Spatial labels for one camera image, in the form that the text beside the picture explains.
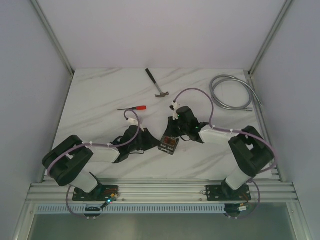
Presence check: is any black fuse box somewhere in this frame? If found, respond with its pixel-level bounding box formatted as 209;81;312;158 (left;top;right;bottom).
158;135;180;156

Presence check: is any clear plastic fuse box lid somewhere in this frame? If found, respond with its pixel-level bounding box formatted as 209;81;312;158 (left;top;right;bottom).
160;136;180;152

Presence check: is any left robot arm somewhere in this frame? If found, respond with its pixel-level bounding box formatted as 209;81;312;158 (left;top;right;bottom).
42;125;161;201

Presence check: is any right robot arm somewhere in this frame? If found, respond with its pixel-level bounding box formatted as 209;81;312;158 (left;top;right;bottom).
162;104;275;200

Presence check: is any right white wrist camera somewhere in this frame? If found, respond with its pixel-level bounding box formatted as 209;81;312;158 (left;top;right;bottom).
169;101;180;120

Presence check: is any red handled screwdriver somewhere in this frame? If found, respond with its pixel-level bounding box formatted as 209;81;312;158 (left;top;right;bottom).
118;105;147;111

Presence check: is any claw hammer black handle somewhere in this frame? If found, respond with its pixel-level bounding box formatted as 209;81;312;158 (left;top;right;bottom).
145;68;169;98

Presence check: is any coiled grey metal hose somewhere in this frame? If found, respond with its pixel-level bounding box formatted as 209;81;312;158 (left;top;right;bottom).
209;74;263;112

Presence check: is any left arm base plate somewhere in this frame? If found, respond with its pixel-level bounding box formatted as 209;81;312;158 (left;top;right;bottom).
72;185;119;202

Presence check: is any slotted grey cable duct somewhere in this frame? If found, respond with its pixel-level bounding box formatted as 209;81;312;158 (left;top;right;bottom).
34;204;246;215

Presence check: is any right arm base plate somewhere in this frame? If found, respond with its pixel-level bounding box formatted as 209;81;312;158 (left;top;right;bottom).
204;184;252;202

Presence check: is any aluminium front rail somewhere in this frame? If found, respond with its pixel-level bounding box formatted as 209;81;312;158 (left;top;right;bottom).
26;177;298;203

